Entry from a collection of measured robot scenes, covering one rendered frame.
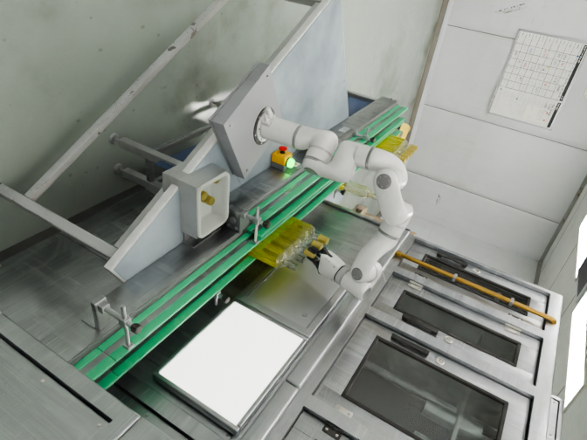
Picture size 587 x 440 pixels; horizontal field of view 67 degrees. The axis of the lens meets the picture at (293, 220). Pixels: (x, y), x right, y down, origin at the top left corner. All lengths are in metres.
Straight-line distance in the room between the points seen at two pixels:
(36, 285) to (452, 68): 6.53
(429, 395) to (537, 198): 6.37
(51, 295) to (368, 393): 1.22
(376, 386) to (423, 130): 6.43
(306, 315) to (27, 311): 1.01
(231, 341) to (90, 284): 0.64
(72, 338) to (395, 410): 1.03
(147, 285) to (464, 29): 6.43
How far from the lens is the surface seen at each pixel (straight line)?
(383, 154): 1.60
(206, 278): 1.61
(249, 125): 1.72
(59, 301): 1.89
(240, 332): 1.66
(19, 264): 2.11
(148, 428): 1.06
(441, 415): 1.68
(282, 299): 1.79
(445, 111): 7.61
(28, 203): 1.94
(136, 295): 1.55
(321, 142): 1.66
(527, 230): 8.12
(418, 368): 1.76
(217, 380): 1.54
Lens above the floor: 1.71
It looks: 22 degrees down
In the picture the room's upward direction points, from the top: 114 degrees clockwise
